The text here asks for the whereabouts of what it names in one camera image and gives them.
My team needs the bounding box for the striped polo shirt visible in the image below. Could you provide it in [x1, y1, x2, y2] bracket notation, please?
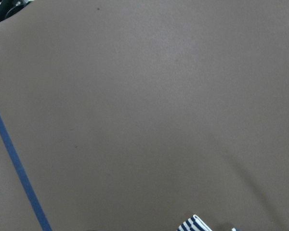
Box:
[177, 214, 212, 231]

